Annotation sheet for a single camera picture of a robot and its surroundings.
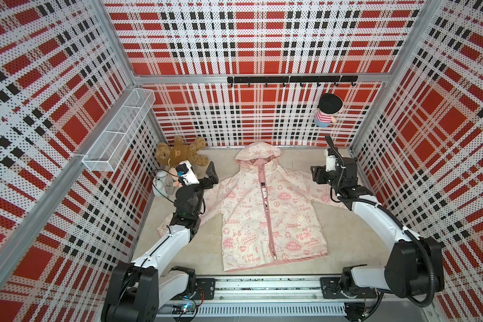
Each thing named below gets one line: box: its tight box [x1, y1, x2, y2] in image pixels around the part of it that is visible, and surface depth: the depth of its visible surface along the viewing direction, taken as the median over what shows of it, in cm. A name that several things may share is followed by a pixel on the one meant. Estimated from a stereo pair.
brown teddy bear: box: [155, 135, 210, 167], surface depth 110 cm
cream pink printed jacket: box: [157, 142, 347, 272], surface depth 94 cm
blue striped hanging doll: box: [313, 92, 343, 129], surface depth 100 cm
